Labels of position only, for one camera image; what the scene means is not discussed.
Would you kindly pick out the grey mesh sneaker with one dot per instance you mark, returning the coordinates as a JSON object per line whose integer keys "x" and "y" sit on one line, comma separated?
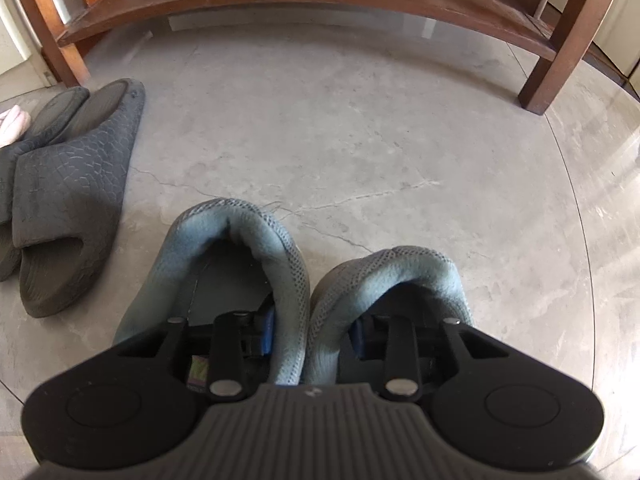
{"x": 330, "y": 320}
{"x": 290, "y": 285}

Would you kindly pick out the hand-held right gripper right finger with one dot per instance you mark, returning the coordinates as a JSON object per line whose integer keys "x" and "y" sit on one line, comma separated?
{"x": 360, "y": 340}

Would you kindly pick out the dark grey textured slipper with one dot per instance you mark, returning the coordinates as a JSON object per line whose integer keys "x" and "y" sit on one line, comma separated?
{"x": 50, "y": 110}
{"x": 75, "y": 185}

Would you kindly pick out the white panelled door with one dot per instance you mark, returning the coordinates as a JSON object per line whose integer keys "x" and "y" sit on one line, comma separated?
{"x": 15, "y": 55}

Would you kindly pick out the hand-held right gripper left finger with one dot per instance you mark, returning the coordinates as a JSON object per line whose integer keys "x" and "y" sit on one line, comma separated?
{"x": 265, "y": 332}

